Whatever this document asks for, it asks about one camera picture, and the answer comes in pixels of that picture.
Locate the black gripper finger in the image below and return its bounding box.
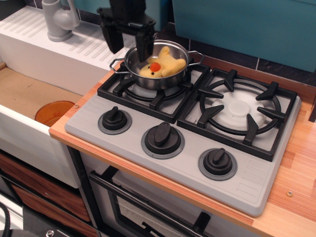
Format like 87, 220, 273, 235
102, 26, 124, 54
136, 31, 155, 62

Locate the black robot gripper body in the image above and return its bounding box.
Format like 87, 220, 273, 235
97, 0, 156, 36

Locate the yellow stuffed duck toy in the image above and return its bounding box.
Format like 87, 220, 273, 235
139, 46, 187, 78

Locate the stainless steel pot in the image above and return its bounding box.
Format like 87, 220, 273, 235
110, 39, 204, 90

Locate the black left stove knob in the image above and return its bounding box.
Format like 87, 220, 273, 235
98, 106, 132, 135

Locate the black stove knob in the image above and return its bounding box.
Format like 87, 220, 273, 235
98, 106, 132, 135
198, 148, 237, 181
141, 122, 185, 159

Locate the black middle stove knob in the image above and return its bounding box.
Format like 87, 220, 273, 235
141, 122, 185, 159

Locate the black right stove knob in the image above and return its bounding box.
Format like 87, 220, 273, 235
198, 148, 237, 181

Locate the grey toy stove top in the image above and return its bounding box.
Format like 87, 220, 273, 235
64, 46, 302, 218

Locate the black left burner grate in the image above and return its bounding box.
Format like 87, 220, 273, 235
97, 62, 210, 123

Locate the black burner grate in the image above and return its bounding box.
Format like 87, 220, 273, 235
97, 62, 210, 123
177, 69, 301, 161

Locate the grey toy faucet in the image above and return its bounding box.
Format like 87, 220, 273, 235
42, 0, 79, 42

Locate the white toy sink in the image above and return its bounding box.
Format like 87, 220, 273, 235
0, 6, 135, 188

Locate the black right burner grate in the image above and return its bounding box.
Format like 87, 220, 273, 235
177, 69, 301, 161

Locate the oven door with window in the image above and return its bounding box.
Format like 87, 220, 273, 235
80, 152, 266, 237

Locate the wooden drawer front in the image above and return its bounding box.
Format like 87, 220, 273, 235
0, 151, 98, 237

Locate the black oven door handle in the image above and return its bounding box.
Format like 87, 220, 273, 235
88, 165, 212, 237

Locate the black braided foreground cable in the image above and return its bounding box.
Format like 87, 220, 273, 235
0, 203, 12, 237

